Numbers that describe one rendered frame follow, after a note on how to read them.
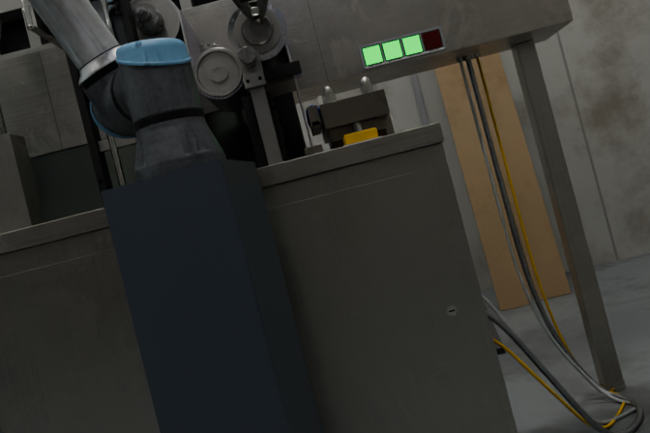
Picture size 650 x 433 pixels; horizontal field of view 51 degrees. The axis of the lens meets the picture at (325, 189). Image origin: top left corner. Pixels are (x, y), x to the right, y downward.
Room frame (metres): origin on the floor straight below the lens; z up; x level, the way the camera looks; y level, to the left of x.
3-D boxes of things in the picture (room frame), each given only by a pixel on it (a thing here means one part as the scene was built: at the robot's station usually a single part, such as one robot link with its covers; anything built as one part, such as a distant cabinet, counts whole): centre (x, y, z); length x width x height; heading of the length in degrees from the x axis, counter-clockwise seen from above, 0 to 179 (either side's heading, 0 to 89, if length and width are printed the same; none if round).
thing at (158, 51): (1.14, 0.23, 1.07); 0.13 x 0.12 x 0.14; 36
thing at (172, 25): (1.80, 0.32, 1.33); 0.25 x 0.14 x 0.14; 1
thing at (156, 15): (1.65, 0.31, 1.33); 0.06 x 0.06 x 0.06; 1
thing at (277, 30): (1.80, 0.06, 1.25); 0.26 x 0.12 x 0.12; 1
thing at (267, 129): (1.63, 0.10, 1.05); 0.06 x 0.05 x 0.31; 1
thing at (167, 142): (1.13, 0.22, 0.95); 0.15 x 0.15 x 0.10
